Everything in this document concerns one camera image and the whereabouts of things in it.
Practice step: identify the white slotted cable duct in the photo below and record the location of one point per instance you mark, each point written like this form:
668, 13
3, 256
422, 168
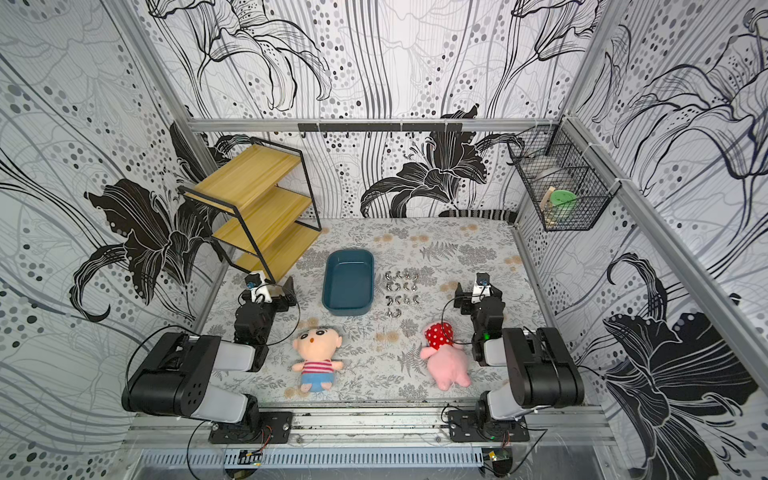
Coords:
289, 458

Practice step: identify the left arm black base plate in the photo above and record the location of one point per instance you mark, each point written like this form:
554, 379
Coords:
270, 427

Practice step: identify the black wire basket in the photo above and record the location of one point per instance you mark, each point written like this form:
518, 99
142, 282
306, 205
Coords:
550, 157

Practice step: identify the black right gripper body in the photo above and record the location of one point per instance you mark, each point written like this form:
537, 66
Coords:
480, 303

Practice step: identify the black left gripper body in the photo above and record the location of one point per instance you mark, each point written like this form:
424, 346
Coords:
278, 305

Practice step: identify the green round lid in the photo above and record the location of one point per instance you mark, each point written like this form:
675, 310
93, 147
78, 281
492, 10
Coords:
563, 199

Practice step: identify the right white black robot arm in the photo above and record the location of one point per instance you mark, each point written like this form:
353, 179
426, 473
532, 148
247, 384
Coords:
540, 371

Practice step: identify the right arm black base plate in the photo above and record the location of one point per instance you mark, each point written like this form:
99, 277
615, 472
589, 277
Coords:
466, 426

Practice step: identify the boy plush doll striped shirt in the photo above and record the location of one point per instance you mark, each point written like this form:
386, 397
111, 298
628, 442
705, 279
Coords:
317, 367

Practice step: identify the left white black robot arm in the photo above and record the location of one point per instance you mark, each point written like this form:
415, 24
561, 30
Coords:
175, 377

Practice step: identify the teal plastic storage box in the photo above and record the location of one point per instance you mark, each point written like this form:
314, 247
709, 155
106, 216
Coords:
348, 287

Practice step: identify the pink plush toy red hat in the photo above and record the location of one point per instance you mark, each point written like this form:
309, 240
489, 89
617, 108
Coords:
446, 361

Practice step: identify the wooden shelf black metal frame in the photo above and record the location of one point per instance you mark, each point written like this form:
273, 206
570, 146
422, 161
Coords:
265, 191

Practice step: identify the black wall rail bar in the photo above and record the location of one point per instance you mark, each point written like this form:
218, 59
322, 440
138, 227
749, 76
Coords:
326, 127

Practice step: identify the black white striped cloth roll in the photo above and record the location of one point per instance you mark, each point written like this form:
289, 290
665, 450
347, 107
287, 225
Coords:
508, 216

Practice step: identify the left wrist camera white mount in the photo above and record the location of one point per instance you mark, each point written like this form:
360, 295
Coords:
262, 289

